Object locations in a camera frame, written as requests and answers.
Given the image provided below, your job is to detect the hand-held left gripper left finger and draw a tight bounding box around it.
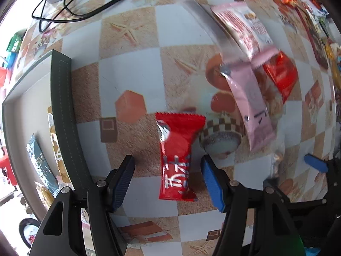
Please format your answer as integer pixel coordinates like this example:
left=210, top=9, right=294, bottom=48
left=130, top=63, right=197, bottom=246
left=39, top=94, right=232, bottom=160
left=29, top=155, right=136, bottom=256

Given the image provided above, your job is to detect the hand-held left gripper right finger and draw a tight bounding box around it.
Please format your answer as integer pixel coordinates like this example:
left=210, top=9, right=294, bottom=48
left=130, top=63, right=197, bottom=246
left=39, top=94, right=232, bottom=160
left=200, top=155, right=307, bottom=256

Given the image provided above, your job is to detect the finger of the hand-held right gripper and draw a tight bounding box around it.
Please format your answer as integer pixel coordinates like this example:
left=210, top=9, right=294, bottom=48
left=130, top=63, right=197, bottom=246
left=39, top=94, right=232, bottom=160
left=304, top=153, right=341, bottom=196
left=288, top=198, right=329, bottom=219

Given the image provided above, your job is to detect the red snack packet white print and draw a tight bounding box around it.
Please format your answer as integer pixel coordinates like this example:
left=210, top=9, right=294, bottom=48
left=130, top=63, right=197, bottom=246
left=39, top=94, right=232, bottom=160
left=155, top=112, right=206, bottom=201

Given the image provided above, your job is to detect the pink snack bar packet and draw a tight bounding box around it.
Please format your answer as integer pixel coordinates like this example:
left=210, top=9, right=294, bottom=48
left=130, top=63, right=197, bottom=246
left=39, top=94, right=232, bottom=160
left=221, top=63, right=276, bottom=152

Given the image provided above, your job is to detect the grey box with green rim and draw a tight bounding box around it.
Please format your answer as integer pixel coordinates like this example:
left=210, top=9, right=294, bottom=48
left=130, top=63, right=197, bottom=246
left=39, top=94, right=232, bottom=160
left=1, top=49, right=94, bottom=219

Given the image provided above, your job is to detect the small shiny red snack packet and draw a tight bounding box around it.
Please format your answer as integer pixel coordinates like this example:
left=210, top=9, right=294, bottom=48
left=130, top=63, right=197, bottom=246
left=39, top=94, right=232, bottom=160
left=262, top=51, right=299, bottom=104

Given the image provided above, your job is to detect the large pink snack packet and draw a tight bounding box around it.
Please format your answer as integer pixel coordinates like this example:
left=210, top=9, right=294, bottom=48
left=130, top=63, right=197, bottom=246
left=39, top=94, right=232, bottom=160
left=184, top=0, right=279, bottom=68

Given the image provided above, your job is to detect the pile of assorted snacks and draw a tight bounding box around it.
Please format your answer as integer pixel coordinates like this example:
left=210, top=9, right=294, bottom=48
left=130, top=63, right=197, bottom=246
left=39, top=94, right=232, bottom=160
left=277, top=0, right=341, bottom=91

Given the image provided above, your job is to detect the gold snack packet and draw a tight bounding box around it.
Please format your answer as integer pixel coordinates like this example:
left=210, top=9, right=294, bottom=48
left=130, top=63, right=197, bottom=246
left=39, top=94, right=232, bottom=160
left=47, top=106, right=73, bottom=190

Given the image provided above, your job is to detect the yellow snack packet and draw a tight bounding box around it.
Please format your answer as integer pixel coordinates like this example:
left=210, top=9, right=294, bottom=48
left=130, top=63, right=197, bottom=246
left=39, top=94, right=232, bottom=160
left=35, top=181, right=55, bottom=212

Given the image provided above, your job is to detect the teal snack packet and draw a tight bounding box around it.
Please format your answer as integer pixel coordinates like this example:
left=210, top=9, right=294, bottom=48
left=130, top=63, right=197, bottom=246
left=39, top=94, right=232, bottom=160
left=26, top=133, right=60, bottom=196

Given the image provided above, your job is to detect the red plastic stool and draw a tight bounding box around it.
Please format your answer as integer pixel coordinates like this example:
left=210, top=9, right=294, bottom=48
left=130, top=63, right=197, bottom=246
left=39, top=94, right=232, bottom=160
left=0, top=149, right=17, bottom=186

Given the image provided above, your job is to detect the dark red tray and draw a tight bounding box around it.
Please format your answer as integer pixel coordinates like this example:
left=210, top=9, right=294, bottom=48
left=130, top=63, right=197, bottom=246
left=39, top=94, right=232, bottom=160
left=297, top=4, right=330, bottom=70

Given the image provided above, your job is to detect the green object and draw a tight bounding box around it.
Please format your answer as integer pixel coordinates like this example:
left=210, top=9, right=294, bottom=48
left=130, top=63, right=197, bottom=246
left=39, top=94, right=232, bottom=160
left=6, top=29, right=27, bottom=54

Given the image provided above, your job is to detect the black cable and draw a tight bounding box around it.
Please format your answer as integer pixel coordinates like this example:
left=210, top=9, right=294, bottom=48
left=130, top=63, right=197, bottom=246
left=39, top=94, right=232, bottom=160
left=31, top=0, right=158, bottom=34

